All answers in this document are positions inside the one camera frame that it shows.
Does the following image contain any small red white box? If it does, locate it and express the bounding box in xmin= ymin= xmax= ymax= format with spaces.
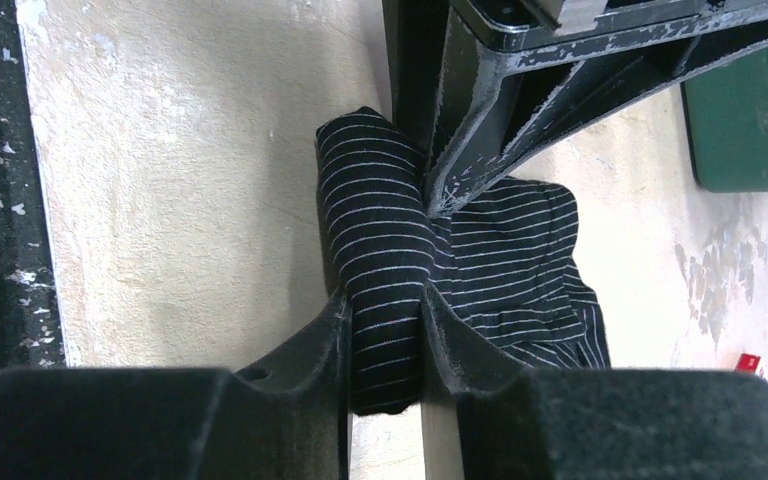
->
xmin=735 ymin=353 xmax=765 ymax=378

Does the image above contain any black striped underwear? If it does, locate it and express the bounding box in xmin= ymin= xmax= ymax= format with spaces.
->
xmin=316 ymin=107 xmax=611 ymax=416

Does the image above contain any green divided storage tray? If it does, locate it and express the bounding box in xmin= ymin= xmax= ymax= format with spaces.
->
xmin=682 ymin=47 xmax=768 ymax=193

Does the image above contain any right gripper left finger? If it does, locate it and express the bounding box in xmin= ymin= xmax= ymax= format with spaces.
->
xmin=0 ymin=295 xmax=351 ymax=479

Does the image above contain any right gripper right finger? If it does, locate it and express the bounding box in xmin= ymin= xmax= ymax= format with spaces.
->
xmin=421 ymin=287 xmax=768 ymax=479

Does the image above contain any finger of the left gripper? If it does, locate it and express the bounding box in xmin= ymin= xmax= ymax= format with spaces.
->
xmin=382 ymin=0 xmax=768 ymax=218

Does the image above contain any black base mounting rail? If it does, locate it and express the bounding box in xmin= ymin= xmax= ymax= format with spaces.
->
xmin=0 ymin=1 xmax=65 ymax=370

